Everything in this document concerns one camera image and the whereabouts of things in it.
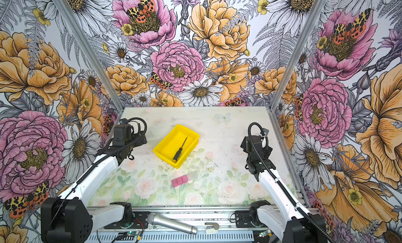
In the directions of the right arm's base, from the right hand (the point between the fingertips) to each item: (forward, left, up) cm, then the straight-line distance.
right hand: (254, 144), depth 84 cm
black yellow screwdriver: (+4, +42, -12) cm, 44 cm away
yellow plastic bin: (+7, +49, -12) cm, 51 cm away
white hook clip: (-35, +24, -13) cm, 44 cm away
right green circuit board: (-37, +1, -16) cm, 40 cm away
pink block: (-13, +40, -13) cm, 44 cm away
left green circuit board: (-35, +60, -14) cm, 71 cm away
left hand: (+4, +63, +1) cm, 63 cm away
